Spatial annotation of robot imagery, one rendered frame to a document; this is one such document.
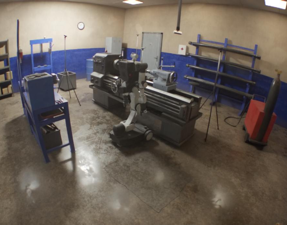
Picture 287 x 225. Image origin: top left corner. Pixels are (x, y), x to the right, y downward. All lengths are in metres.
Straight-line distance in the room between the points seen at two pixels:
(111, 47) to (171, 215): 6.81
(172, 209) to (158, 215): 0.19
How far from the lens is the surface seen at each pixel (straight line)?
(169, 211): 1.98
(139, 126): 2.97
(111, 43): 7.47
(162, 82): 2.96
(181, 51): 6.18
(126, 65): 2.31
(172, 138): 2.96
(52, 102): 2.26
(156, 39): 6.99
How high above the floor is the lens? 1.66
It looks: 25 degrees down
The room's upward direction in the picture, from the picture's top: 5 degrees clockwise
